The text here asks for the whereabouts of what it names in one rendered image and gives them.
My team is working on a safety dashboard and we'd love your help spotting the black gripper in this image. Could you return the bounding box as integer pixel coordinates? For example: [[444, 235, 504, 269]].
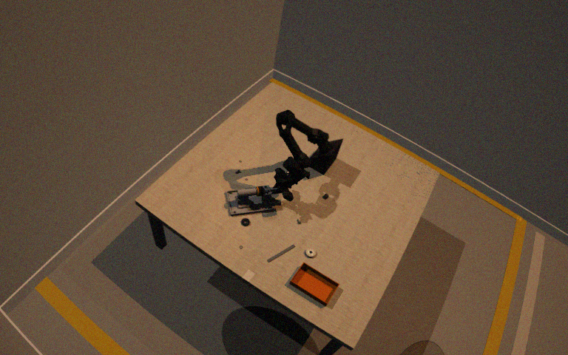
[[272, 168, 298, 201]]

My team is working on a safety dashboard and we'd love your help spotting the orange open rectangular tray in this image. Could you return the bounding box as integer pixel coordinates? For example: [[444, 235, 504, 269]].
[[290, 263, 339, 307]]

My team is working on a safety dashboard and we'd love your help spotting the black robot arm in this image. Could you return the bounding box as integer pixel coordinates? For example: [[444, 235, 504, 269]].
[[274, 110, 333, 186]]

